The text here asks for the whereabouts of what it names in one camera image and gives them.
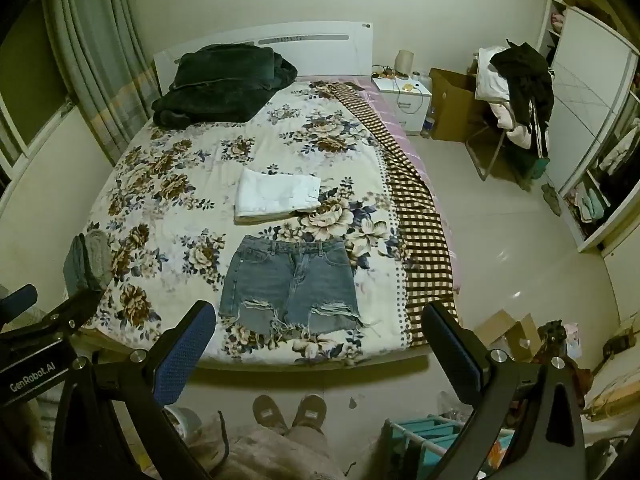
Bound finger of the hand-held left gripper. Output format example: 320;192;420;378
0;284;39;322
14;286;104;337

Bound person's legs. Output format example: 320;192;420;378
219;424;347;480

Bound grey knit cloth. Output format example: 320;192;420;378
64;231;110;294

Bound pair of floor slippers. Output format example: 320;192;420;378
541;182;567;217

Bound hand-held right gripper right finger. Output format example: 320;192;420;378
421;302;587;480

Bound black clothing pile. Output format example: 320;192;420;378
489;39;557;159

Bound person's right slipper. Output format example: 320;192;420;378
292;393;329;432

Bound white window frame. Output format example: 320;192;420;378
0;4;77;173

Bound tape roll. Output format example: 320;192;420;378
164;404;202;437

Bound small open cardboard box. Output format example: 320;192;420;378
472;309;544;362

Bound white bed headboard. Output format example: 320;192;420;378
152;21;375;97

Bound pink bed sheet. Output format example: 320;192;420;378
350;76;462;292

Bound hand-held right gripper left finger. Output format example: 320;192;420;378
51;301;217;480

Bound brown cardboard box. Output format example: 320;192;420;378
428;67;490;142

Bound person's left slipper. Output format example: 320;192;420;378
252;394;289;434

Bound grey striped curtain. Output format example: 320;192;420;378
39;0;162;162

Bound white folded pants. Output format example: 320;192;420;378
233;168;322;225

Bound green bag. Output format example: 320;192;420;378
519;152;551;181

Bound cream table lamp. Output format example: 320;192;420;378
394;49;415;79

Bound white clothing pile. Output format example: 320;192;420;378
474;47;532;149

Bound brown checkered cloth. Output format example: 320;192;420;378
320;81;461;349

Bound person's slipper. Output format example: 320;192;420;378
252;394;289;434
292;393;329;432

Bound dark green blanket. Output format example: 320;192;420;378
151;43;299;129

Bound blue denim shorts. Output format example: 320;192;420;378
218;236;362;337

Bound metal folding chair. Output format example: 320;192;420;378
465;124;508;182

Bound white nightstand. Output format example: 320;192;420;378
372;75;434;136

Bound white wardrobe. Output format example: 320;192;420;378
536;0;640;254

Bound floral bed sheet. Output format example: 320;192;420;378
82;77;417;367

